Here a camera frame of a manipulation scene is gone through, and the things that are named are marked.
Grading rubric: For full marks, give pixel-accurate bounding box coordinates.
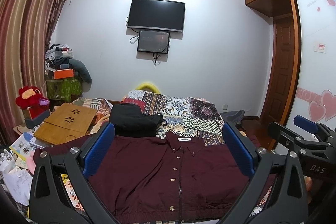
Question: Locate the yellow headboard edge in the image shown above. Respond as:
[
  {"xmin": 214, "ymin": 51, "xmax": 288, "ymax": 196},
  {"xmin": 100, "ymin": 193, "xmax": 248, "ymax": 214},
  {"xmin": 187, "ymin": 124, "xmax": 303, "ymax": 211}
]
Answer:
[{"xmin": 135, "ymin": 82, "xmax": 161, "ymax": 94}]

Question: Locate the maroon button-up shirt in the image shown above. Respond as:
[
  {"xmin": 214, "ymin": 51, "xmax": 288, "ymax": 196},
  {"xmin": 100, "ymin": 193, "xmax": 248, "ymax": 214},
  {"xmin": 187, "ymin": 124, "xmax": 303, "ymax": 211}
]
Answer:
[{"xmin": 34, "ymin": 132, "xmax": 249, "ymax": 223}]

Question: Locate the grey stuffed pillow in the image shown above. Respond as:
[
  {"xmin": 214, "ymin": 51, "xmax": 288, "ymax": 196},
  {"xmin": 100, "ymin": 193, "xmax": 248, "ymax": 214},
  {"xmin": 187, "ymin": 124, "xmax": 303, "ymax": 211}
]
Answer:
[{"xmin": 69, "ymin": 59, "xmax": 92, "ymax": 84}]

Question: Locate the wooden door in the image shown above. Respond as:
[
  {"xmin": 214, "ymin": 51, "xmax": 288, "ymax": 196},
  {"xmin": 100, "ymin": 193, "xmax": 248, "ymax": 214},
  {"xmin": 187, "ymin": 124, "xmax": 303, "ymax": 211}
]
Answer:
[{"xmin": 260, "ymin": 16, "xmax": 294, "ymax": 126}]

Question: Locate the wall-mounted black television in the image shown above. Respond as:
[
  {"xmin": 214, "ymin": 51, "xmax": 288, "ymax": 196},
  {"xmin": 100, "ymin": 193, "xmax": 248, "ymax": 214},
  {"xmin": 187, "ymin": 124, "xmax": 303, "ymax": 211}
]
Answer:
[{"xmin": 127, "ymin": 0, "xmax": 186, "ymax": 32}]

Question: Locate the wooden lap desk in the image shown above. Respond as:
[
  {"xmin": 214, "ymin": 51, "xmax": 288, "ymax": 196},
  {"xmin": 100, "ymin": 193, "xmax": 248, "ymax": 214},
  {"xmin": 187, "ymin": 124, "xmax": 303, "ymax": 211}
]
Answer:
[{"xmin": 34, "ymin": 103, "xmax": 97, "ymax": 145}]

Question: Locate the black folded garment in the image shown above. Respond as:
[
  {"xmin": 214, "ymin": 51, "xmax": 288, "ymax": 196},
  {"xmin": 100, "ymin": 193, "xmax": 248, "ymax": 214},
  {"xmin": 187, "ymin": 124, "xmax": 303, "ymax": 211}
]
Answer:
[{"xmin": 109, "ymin": 103, "xmax": 166, "ymax": 138}]

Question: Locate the green patterned storage box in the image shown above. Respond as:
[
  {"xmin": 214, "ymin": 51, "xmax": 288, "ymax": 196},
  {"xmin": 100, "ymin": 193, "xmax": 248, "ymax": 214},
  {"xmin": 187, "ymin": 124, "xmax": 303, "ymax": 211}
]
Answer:
[{"xmin": 46, "ymin": 77, "xmax": 83, "ymax": 102}]

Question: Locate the striped red curtain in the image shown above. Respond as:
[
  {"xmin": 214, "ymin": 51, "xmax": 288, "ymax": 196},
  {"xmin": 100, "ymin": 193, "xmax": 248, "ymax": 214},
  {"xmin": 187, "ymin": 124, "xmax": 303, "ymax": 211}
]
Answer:
[{"xmin": 1, "ymin": 0, "xmax": 65, "ymax": 144}]

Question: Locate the pile of papers and bags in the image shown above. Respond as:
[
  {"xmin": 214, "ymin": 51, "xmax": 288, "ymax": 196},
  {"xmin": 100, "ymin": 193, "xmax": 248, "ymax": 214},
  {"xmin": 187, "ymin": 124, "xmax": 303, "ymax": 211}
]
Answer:
[{"xmin": 1, "ymin": 126, "xmax": 47, "ymax": 206}]

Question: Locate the small wall monitor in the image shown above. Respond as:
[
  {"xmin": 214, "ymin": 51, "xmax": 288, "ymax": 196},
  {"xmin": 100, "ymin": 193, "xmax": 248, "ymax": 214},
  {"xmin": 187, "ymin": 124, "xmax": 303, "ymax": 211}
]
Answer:
[{"xmin": 137, "ymin": 30, "xmax": 170, "ymax": 54}]

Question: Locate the patchwork patterned bedspread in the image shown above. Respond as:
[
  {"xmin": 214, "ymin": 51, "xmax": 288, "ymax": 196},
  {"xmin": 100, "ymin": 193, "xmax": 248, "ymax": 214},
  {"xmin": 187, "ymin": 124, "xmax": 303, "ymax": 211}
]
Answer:
[{"xmin": 62, "ymin": 89, "xmax": 259, "ymax": 213}]

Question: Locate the red plush toy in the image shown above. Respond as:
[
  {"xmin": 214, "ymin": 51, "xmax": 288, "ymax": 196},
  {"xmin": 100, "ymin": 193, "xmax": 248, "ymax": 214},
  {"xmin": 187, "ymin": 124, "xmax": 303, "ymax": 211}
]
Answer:
[{"xmin": 15, "ymin": 86, "xmax": 50, "ymax": 119}]

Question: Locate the orange box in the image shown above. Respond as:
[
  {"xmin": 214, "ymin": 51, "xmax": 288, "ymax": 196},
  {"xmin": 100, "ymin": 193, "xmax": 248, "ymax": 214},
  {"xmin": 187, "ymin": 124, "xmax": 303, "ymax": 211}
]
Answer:
[{"xmin": 52, "ymin": 69, "xmax": 74, "ymax": 80}]

